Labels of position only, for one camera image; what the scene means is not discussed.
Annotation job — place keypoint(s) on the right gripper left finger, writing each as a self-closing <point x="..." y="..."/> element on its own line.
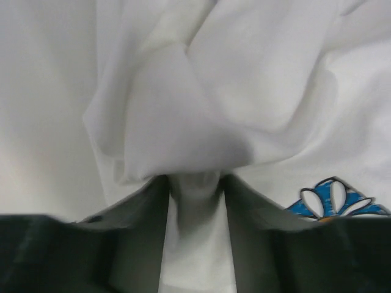
<point x="119" y="249"/>

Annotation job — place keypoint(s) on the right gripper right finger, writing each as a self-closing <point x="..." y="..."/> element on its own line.
<point x="332" y="239"/>

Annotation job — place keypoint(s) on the white t shirt flower print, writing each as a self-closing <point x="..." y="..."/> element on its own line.
<point x="100" y="97"/>

